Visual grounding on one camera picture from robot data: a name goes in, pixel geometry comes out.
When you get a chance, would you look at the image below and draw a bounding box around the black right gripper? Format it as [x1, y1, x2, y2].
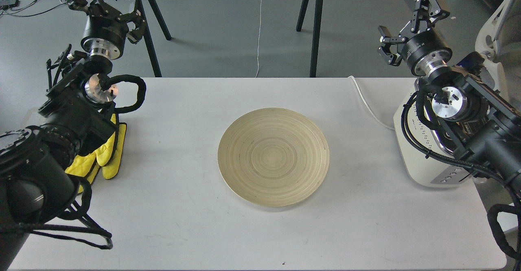
[377, 0, 453, 77]

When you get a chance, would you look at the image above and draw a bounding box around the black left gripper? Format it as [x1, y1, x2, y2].
[67, 0, 147, 60]

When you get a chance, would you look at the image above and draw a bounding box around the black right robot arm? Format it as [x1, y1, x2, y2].
[378, 0, 520, 270]

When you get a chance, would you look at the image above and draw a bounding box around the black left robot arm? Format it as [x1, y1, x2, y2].
[1, 0, 147, 271]

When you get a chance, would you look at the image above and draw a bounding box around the cream white toaster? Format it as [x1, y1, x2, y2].
[394, 78, 485, 188]

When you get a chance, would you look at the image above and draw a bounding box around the white office chair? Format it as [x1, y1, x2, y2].
[475, 0, 521, 109]

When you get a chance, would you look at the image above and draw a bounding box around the yellow oven mitt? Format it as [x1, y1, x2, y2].
[65, 114, 128, 184]

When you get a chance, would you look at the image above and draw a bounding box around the round bamboo plate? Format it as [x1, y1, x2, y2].
[217, 108, 331, 208]

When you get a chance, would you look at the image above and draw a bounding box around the white toaster power cable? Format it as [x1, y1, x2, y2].
[348, 76, 396, 131]

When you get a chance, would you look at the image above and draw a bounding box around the thin white hanging cable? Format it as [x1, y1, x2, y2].
[255, 0, 263, 78]

